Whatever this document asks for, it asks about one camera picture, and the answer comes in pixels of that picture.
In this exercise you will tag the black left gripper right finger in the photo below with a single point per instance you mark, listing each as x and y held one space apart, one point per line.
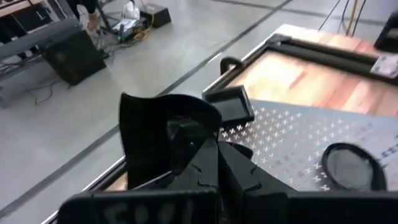
248 202

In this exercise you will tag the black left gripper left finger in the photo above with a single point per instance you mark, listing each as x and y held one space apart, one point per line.
192 202

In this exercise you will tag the black wavy square plate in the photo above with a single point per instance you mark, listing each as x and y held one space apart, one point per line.
146 137

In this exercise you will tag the small black square plate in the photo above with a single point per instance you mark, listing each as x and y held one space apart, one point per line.
231 105

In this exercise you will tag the black teardrop plate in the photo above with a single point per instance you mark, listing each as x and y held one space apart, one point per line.
351 168

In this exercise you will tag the grey perforated metal shelf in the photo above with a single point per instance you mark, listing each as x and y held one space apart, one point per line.
295 140

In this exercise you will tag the black floor box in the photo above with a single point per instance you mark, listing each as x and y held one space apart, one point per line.
74 57

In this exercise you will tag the small black box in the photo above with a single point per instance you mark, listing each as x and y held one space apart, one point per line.
157 15

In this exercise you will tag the white bag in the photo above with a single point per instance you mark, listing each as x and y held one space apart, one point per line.
131 11

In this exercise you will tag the person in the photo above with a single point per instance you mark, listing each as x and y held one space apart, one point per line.
93 21

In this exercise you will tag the black stand pole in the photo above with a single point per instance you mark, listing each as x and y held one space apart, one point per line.
388 34

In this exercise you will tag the grey bench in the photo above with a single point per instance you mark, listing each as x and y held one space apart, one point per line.
37 37

